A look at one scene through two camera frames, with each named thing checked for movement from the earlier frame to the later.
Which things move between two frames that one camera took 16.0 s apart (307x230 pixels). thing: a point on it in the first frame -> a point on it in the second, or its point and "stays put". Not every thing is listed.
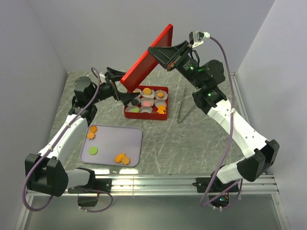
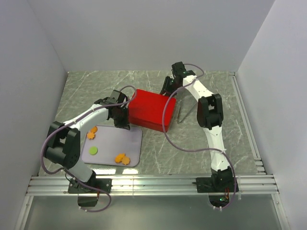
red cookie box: (151, 103) -> (153, 120)
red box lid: (147, 63) -> (148, 106)
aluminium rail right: (240, 97) stays put
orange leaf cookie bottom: (125, 160) stays put
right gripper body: (185, 65) -> (170, 86)
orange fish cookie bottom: (118, 158) stays put
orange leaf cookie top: (90, 135) stays put
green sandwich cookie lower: (93, 150) stays put
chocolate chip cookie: (93, 129) stays put
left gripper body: (107, 90) -> (122, 119)
